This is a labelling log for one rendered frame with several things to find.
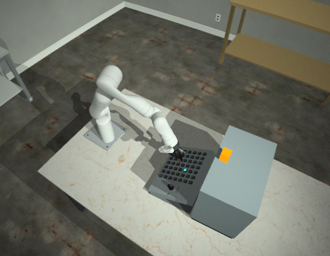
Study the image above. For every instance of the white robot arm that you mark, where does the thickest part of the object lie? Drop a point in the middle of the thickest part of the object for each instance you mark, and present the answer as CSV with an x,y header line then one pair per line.
x,y
107,83

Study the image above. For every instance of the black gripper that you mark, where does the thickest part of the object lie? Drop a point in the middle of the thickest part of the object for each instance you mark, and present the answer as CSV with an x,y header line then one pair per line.
x,y
177,153

